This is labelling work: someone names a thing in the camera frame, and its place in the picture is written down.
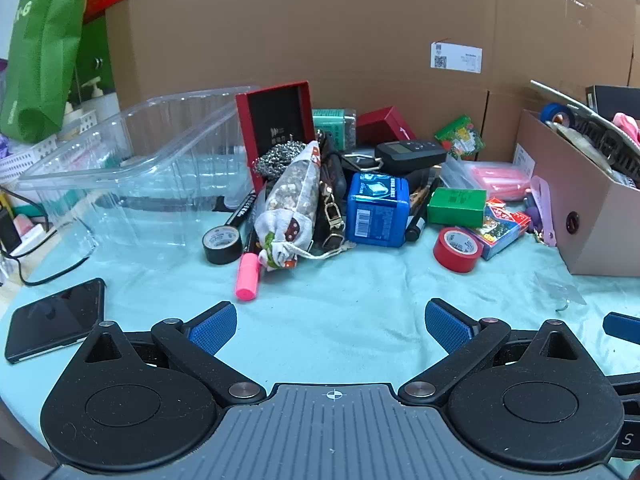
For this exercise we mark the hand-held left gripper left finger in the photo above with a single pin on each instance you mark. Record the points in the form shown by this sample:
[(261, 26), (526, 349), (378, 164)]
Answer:
[(216, 327)]

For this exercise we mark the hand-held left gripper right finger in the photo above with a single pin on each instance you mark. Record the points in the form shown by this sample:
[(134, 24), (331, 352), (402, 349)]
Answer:
[(446, 325)]

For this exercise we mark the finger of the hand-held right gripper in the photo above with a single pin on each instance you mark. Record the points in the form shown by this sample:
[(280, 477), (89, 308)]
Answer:
[(622, 326)]

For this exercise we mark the green box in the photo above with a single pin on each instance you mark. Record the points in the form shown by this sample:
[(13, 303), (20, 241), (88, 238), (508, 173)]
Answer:
[(455, 207)]

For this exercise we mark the blue box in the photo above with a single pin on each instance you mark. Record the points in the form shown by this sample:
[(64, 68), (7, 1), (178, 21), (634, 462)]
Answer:
[(375, 220)]

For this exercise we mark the red card box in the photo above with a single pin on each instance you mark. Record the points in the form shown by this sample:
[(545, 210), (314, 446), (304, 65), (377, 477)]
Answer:
[(520, 217)]

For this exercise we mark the wooden clothespin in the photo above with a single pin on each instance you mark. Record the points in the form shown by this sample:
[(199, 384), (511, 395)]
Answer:
[(419, 197)]

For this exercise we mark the cloth sachet of dried grains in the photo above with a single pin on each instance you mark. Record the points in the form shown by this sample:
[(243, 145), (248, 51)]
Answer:
[(295, 195)]

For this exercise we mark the clear plastic container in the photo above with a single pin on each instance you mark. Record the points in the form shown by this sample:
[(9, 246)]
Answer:
[(150, 185)]

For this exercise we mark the teal cloth covered desktop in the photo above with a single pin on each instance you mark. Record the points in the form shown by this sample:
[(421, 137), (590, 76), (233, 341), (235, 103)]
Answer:
[(350, 282)]

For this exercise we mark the pink highlighter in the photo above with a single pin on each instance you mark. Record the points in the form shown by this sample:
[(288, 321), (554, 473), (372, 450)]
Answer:
[(247, 277)]

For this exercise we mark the red tape roll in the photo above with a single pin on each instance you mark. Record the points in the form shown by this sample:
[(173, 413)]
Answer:
[(450, 260)]

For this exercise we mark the black tape roll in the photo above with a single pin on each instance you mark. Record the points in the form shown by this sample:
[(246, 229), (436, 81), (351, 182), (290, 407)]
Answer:
[(220, 255)]

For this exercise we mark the clear hook packet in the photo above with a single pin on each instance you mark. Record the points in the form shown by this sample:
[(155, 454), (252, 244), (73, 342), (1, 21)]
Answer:
[(560, 287)]

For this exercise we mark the colourful card box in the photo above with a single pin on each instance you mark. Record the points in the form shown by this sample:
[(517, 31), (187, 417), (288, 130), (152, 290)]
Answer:
[(495, 236)]

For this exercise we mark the small cardboard box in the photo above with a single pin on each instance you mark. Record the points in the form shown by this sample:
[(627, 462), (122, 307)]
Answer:
[(590, 220)]

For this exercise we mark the black marker pen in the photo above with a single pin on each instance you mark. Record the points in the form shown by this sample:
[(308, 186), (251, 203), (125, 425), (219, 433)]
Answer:
[(241, 210)]

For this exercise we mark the pink tag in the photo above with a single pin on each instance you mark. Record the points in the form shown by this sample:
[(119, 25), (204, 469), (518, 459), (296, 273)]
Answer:
[(542, 210)]

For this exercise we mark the pink tube packet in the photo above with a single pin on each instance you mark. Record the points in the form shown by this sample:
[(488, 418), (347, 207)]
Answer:
[(500, 182)]

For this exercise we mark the clear plastic case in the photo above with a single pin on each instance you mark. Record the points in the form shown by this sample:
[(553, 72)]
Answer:
[(455, 172)]

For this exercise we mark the black patterned handbag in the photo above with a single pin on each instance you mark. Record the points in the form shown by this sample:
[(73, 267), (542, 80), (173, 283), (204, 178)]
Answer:
[(331, 220)]

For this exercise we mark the black smartphone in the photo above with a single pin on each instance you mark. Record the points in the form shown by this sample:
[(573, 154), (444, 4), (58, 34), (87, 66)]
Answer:
[(55, 317)]

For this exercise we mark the black plastic basket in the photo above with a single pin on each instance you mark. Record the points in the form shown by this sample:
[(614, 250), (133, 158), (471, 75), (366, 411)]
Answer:
[(612, 152)]

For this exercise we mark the black handheld device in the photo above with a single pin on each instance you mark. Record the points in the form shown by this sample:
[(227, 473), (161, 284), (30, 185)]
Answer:
[(410, 155)]

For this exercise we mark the steel wool scrubber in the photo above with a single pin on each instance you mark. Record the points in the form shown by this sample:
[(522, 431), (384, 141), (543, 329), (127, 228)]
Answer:
[(275, 157)]

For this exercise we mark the green snack packet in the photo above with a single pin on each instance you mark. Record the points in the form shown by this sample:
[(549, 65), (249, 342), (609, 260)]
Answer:
[(460, 135)]

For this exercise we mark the pink cloth item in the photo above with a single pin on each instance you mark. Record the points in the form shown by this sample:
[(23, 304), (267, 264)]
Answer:
[(627, 122)]

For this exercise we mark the small red box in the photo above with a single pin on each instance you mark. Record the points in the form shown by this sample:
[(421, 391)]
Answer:
[(380, 125)]

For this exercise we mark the red gift box black lining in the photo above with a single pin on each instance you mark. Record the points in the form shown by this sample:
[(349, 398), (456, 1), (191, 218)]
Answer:
[(277, 110)]

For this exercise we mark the blue tape roll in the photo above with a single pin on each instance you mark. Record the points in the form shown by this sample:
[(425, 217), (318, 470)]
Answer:
[(555, 110)]

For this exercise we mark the grey metal tool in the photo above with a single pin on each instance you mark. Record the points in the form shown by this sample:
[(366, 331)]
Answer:
[(575, 102)]

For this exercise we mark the black charger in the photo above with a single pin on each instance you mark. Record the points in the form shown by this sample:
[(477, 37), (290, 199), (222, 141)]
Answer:
[(7, 230)]

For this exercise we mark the white plastic basket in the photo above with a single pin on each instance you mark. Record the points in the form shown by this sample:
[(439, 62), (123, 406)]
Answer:
[(30, 157)]

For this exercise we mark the white shipping label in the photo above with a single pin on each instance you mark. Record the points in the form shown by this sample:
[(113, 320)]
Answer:
[(456, 56)]

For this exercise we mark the dark green carton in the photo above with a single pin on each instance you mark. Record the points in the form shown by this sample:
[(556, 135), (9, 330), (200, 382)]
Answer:
[(95, 60)]

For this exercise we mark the large cardboard box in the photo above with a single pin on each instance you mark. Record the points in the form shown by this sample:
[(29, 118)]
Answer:
[(325, 25)]

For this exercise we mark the green bag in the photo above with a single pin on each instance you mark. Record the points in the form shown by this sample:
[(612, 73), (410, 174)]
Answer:
[(45, 50)]

